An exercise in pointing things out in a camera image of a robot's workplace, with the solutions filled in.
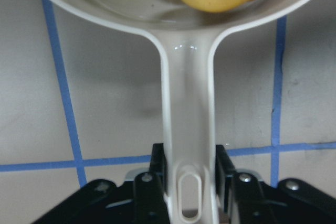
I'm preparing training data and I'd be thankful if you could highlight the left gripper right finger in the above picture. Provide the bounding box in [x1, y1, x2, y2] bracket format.
[215, 145, 335, 223]

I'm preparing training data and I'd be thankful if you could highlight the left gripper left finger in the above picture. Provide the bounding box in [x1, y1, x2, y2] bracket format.
[35, 143, 168, 223]

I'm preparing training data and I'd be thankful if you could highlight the beige plastic dustpan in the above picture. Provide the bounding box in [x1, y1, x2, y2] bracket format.
[51, 0, 309, 223]

